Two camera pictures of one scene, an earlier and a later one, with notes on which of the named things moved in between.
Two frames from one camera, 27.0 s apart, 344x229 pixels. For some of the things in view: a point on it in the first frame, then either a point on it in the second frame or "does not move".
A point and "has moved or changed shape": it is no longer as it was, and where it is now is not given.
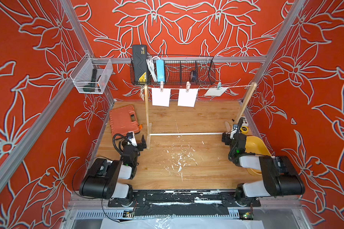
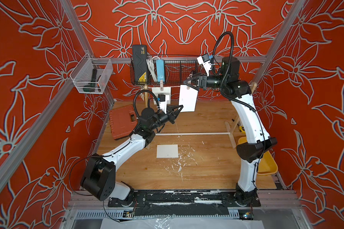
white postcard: [161, 98] does not move
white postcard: [214, 91] to [164, 151]
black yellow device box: [139, 63] does not move
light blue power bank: [160, 66] does not move
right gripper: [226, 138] to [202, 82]
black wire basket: [184, 71] does not move
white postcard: [187, 99] has moved or changed shape
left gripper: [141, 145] to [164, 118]
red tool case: [123, 119] does not move
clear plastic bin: [91, 75] does not move
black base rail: [184, 203] does not move
